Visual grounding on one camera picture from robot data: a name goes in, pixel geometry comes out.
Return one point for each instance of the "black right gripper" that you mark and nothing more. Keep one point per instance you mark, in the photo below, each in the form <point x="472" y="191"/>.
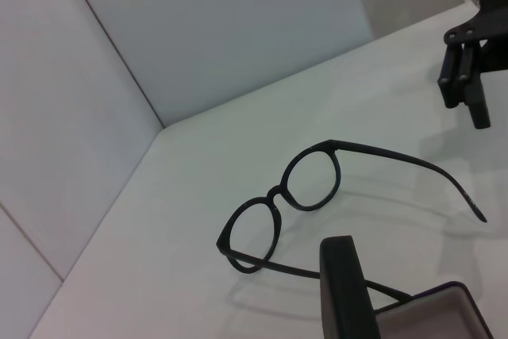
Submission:
<point x="494" y="37"/>

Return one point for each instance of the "black round-lens glasses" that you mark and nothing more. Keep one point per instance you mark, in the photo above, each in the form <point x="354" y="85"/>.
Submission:
<point x="275" y="192"/>

